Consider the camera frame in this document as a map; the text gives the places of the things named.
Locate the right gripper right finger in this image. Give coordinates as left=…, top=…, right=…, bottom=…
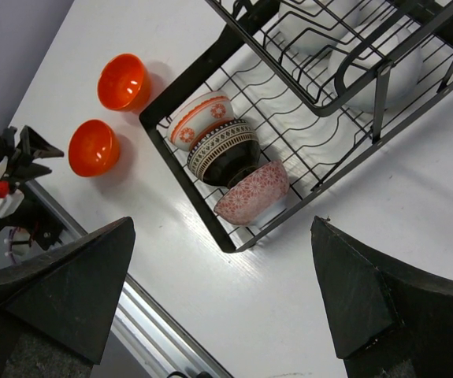
left=311, top=217, right=453, bottom=377

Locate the black white patterned bowl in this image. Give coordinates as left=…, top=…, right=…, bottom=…
left=214, top=161, right=290, bottom=228

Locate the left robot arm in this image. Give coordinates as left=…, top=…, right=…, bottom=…
left=0, top=125, right=65, bottom=183

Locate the aluminium mounting rail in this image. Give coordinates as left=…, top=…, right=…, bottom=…
left=24, top=180, right=235, bottom=378

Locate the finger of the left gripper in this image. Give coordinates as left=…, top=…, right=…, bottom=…
left=11, top=163, right=51, bottom=183
left=17, top=125, right=65, bottom=162

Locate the black wire dish rack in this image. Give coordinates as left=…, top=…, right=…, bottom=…
left=139, top=1, right=453, bottom=253

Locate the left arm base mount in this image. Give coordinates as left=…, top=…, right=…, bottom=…
left=0, top=185, right=65, bottom=251

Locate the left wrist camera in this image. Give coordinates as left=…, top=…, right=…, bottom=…
left=0, top=155, right=26, bottom=218

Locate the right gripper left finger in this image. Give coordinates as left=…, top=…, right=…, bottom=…
left=0, top=217, right=136, bottom=377

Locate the orange white patterned bowl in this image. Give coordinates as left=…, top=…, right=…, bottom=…
left=166, top=91, right=235, bottom=151

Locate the brown beige bowl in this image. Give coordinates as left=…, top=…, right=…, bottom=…
left=187, top=119, right=261, bottom=188

